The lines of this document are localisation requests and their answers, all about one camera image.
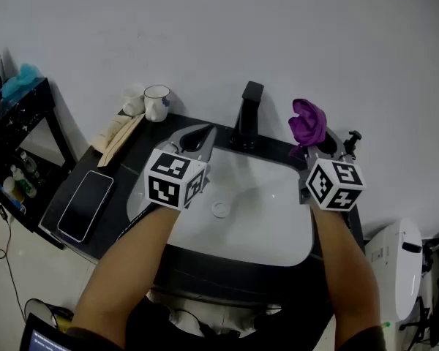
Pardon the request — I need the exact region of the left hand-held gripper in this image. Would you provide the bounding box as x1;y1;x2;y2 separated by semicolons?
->
143;124;218;211

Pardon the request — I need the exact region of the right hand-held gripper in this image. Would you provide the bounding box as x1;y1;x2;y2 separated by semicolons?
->
299;127;367;212

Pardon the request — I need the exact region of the purple cloth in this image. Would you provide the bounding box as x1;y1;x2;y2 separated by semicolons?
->
288;98;329;157

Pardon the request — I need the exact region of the black faucet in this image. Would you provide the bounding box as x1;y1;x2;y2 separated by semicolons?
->
229;80;265;151

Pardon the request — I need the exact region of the person's left forearm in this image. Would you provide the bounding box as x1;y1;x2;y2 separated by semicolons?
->
70;202;203;351

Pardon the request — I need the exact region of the person's right forearm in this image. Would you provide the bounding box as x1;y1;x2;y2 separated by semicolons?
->
309;205;384;351

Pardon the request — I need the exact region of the black soap dispenser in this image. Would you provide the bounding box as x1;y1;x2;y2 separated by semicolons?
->
342;129;364;161

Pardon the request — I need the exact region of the white mug with blue print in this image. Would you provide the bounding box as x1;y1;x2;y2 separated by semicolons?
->
143;84;171;124

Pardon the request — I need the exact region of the round sink drain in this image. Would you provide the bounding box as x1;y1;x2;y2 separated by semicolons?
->
210;200;233;219

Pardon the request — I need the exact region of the beige tube packet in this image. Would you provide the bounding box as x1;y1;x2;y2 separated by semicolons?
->
92;113;133;154

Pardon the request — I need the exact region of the white sink basin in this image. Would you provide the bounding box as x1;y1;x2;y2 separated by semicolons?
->
126;124;315;268

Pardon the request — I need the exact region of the black vanity cabinet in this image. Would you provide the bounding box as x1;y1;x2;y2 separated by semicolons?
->
38;110;366;309

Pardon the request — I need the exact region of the black smartphone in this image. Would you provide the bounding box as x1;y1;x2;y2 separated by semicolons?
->
56;170;116;244

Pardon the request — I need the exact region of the white toilet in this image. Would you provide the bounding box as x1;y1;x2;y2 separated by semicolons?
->
364;217;424;323

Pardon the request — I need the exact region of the clear plastic bottle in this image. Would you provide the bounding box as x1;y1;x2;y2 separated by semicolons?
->
19;151;42;183

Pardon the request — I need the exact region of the green label bottle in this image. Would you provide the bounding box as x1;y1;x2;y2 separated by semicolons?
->
10;164;38;199

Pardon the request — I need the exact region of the black marbled side table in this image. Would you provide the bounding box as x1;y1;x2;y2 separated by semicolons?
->
0;76;78;234

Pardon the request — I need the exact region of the white round jar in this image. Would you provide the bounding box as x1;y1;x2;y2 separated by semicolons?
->
1;175;25;203

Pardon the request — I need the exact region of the person's dark clothing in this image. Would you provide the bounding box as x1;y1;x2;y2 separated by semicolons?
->
64;293;389;351

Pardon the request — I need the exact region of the blue flat packet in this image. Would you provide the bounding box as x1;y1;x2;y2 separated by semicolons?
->
0;184;27;214

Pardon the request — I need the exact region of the round grey bin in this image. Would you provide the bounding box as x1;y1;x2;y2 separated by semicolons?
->
23;298;60;329

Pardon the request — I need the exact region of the black laptop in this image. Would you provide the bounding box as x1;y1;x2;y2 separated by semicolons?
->
19;312;73;351

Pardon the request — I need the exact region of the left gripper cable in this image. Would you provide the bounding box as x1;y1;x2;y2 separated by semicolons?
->
116;209;153;241

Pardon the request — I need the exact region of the black floor cable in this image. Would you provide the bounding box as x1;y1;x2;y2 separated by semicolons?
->
0;192;27;325

